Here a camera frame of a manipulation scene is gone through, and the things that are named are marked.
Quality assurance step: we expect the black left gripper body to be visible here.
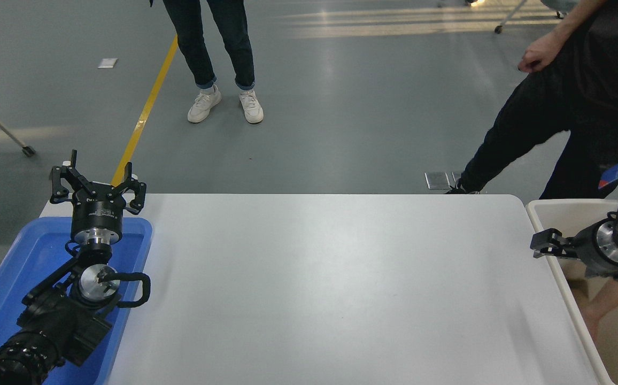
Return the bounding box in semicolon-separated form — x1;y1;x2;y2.
71;192;127;235

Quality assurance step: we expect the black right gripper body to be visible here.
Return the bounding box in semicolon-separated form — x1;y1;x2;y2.
573;220;608;266

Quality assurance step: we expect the person's hand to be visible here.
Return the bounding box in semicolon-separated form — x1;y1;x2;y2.
517;43;560;74

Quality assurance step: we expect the large pale bin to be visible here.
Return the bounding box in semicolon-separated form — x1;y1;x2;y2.
525;198;618;385

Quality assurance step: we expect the blue plastic tray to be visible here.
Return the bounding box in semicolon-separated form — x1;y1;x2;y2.
0;215;153;385

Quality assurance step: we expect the metal floor plate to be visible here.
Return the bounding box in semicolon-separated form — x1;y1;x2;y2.
424;171;465;191

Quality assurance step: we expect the person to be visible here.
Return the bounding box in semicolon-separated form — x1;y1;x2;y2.
161;0;265;125
444;0;618;201

